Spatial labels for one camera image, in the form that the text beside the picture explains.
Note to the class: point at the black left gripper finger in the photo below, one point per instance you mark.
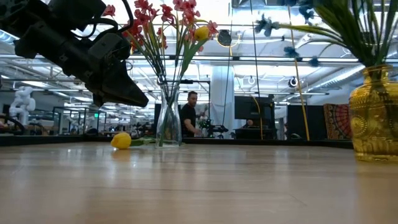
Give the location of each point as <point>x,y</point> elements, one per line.
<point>121,88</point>
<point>99,100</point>

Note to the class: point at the clear glass vase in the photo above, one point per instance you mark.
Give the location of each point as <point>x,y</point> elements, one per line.
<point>168,124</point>

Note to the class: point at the red artificial flower bunch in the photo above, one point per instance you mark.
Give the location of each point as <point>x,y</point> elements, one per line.
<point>143,6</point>

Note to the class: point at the pink artificial flower bunch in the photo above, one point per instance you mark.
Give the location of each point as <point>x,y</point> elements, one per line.
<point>186,9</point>

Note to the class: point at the blue artificial flower bunch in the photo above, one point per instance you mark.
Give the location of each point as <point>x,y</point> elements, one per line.
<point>357,34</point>
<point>266,25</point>

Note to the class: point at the yellow glass vase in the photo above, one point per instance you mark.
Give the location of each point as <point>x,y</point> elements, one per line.
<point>373,118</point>

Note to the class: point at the white robot figure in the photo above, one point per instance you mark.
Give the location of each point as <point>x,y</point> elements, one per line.
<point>21,102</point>

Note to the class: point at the person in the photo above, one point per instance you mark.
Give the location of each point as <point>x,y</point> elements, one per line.
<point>248,123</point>
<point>188,116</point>

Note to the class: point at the black tripod device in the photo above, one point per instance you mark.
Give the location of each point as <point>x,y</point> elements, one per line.
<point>214,128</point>

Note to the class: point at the black monitor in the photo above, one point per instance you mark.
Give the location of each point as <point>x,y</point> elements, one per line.
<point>248,107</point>

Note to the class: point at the black partition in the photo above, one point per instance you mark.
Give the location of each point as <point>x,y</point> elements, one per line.
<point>304,121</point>

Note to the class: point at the patterned tapestry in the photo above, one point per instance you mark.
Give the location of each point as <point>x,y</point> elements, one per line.
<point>337,121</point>

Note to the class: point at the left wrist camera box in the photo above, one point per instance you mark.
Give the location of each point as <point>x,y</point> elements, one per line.
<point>104,46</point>

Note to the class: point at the black gantry frame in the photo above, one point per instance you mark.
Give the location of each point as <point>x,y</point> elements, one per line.
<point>186,81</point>

